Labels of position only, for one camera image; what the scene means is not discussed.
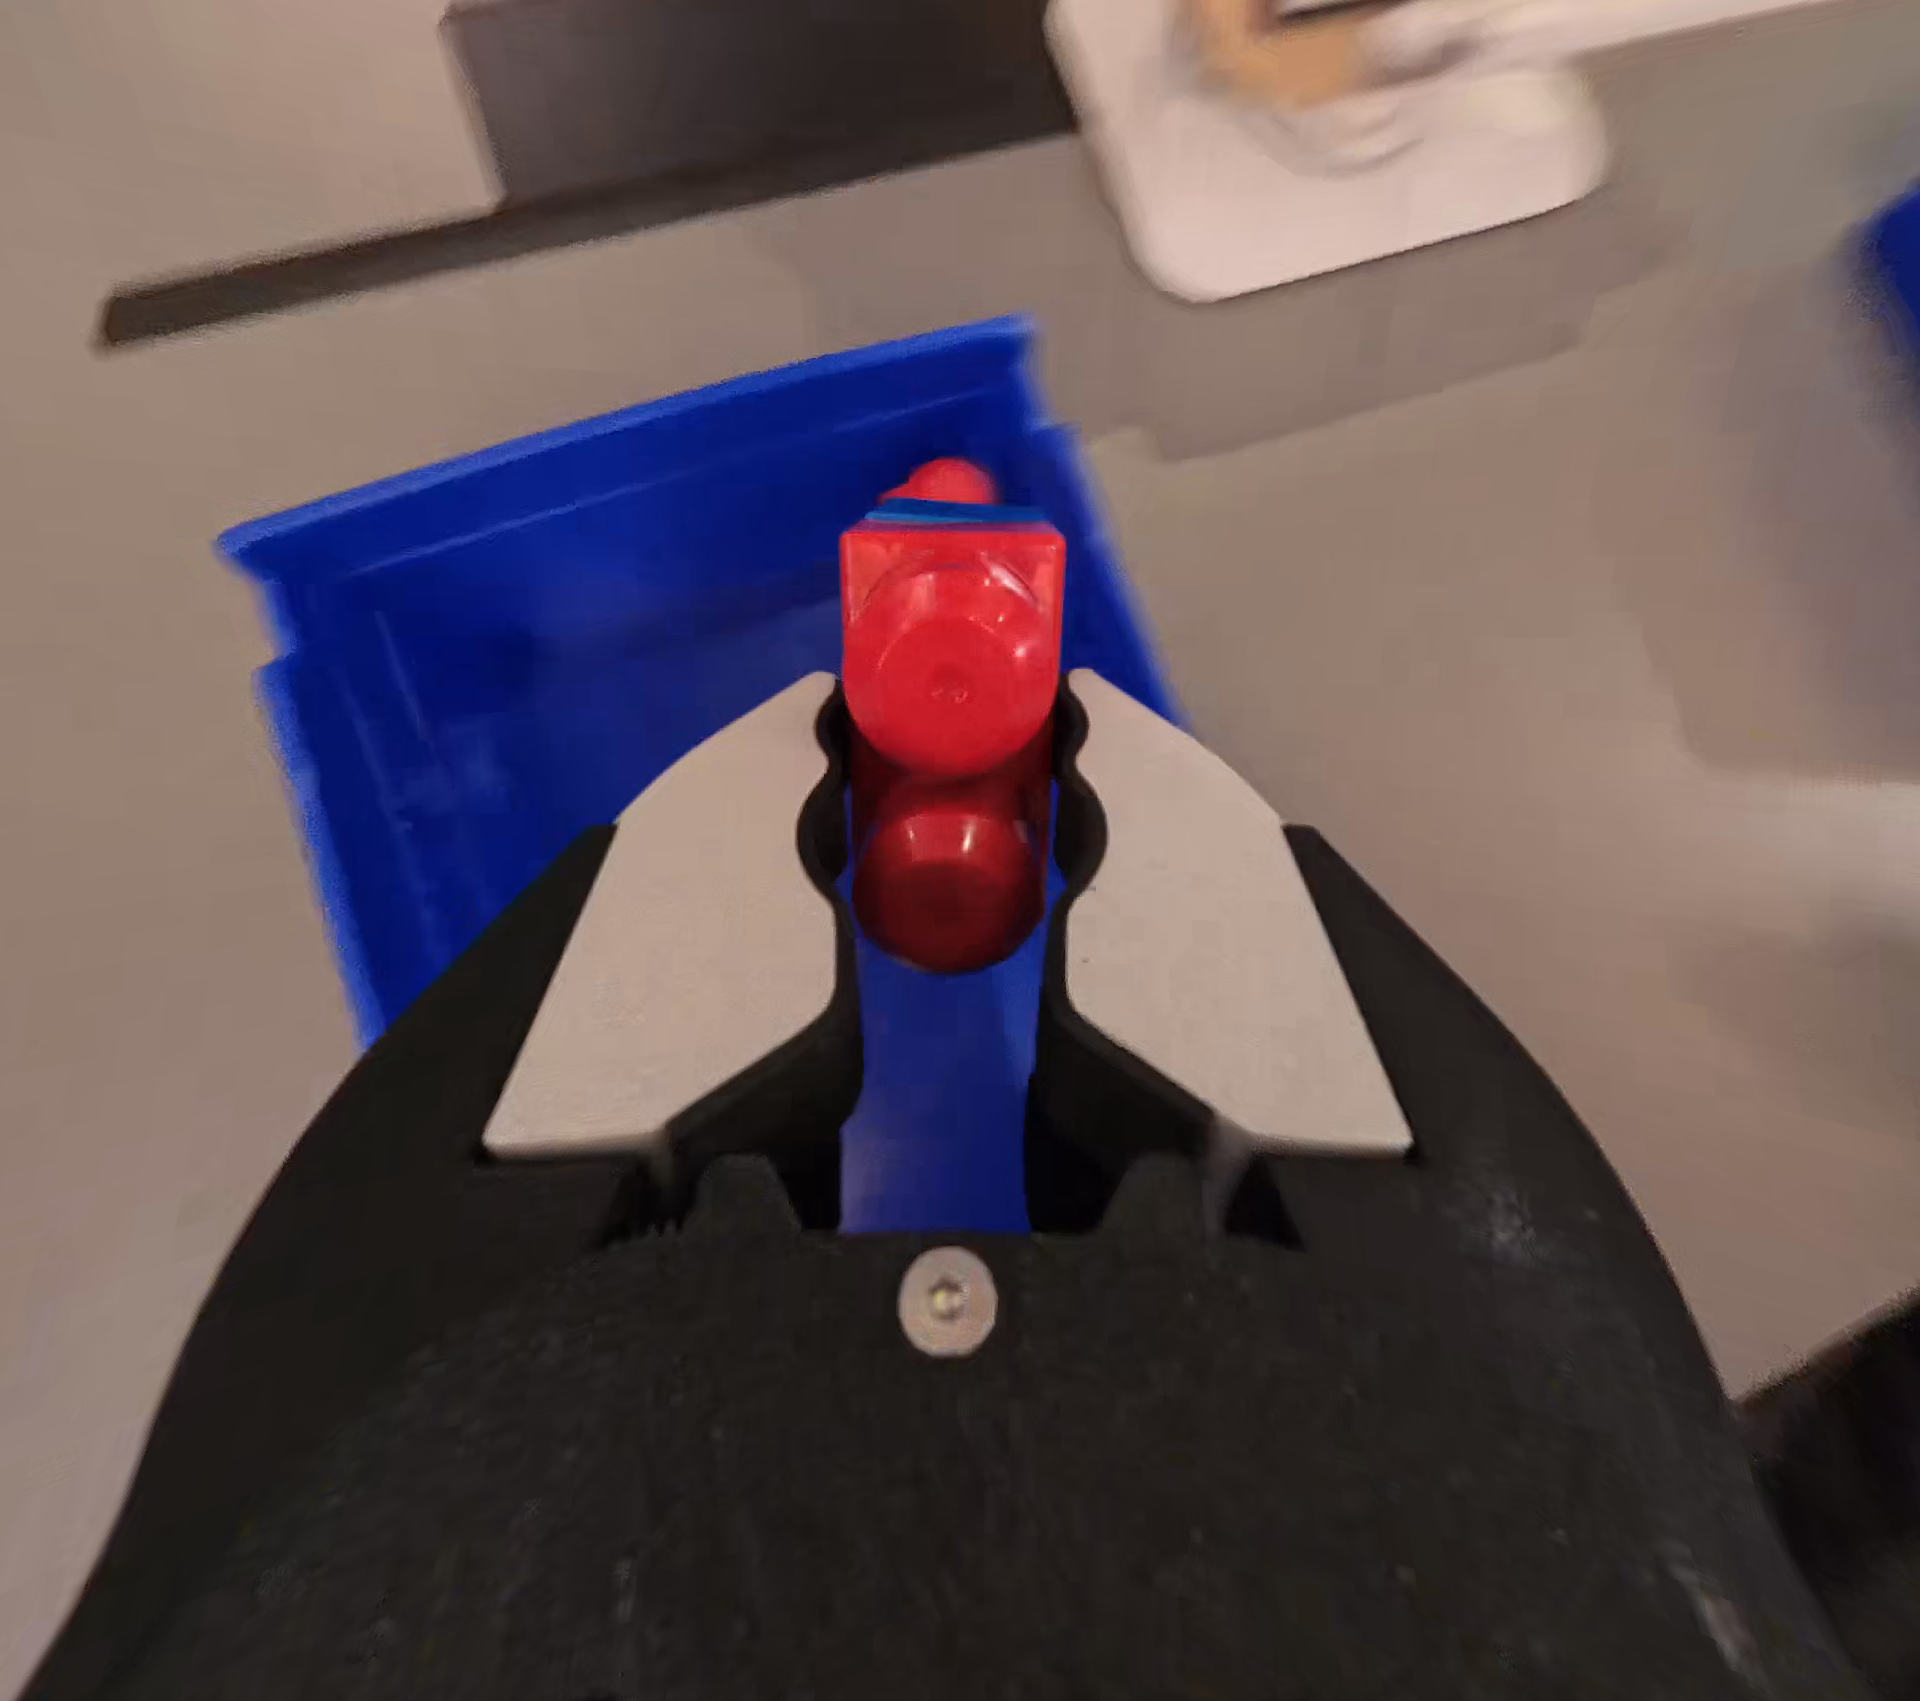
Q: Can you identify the grey desk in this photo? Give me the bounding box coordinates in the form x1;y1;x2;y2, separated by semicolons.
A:
0;0;1920;1701

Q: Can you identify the red two-stud toy block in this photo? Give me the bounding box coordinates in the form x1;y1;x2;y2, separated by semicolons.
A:
836;501;1069;979

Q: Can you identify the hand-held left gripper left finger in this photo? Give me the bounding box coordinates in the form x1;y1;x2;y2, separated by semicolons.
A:
480;672;869;1234

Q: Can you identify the white folding book stand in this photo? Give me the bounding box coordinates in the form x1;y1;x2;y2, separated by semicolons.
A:
1041;0;1920;304

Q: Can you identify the blue divided plastic bin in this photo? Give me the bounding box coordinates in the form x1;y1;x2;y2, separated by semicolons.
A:
213;312;1190;1238

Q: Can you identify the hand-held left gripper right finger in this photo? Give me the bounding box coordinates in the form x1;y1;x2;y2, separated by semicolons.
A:
1025;669;1416;1234

